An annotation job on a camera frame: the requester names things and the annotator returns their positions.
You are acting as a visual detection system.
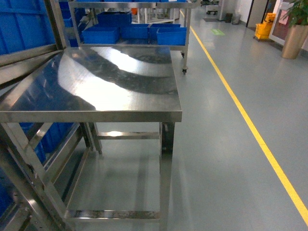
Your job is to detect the stainless steel shelf rack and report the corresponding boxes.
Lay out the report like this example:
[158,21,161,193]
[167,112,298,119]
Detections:
[0,0,102,231]

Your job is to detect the stainless steel table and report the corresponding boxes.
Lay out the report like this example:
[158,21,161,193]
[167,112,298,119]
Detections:
[0,45,183,231]

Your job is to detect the wheeled steel cart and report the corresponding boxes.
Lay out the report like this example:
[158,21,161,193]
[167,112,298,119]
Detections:
[68,0,193,74]

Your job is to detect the yellow mop bucket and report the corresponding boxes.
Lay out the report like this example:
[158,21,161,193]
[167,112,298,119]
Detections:
[254,13,276,40]

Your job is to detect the gold planter with plant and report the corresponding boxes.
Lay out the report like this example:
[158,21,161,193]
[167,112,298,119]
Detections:
[282,0,308,59]

